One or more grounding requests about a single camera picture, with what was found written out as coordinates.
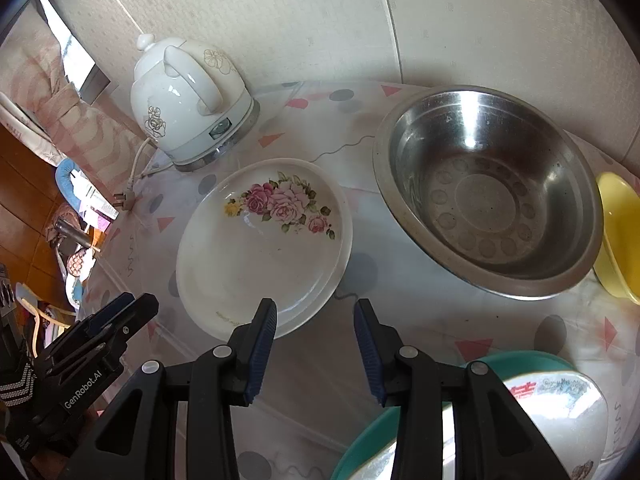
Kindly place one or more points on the teal plate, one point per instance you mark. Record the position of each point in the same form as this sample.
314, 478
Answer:
362, 447

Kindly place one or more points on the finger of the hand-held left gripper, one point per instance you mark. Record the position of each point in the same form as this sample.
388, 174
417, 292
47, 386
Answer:
112, 305
137, 315

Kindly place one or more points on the window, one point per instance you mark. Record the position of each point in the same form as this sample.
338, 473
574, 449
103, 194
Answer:
65, 45

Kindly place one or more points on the light blue plastic item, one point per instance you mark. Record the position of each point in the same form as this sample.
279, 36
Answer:
62, 180

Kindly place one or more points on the white rose print plate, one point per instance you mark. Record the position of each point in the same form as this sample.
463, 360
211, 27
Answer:
260, 265

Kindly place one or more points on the beige clothes hanger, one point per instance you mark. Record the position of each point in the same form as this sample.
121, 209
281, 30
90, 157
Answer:
36, 332

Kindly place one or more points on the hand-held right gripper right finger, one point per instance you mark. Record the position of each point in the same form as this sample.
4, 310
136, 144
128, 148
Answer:
369, 355

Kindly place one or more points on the yellow plate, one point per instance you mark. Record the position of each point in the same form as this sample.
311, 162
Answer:
617, 240

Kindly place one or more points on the stainless steel basin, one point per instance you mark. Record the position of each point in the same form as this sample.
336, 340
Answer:
480, 200

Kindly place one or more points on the white ceramic electric kettle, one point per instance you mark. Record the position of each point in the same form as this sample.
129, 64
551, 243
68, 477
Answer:
175, 110

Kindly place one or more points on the white patterned tablecloth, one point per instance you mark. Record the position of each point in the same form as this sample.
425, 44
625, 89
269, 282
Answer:
400, 320

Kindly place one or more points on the white plate with red print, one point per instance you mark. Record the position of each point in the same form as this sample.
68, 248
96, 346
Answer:
555, 410

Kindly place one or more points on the pink patterned cloth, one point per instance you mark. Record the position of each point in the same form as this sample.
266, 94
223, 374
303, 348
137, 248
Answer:
30, 85

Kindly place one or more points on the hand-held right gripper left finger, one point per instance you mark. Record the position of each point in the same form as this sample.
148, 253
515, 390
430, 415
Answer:
262, 352

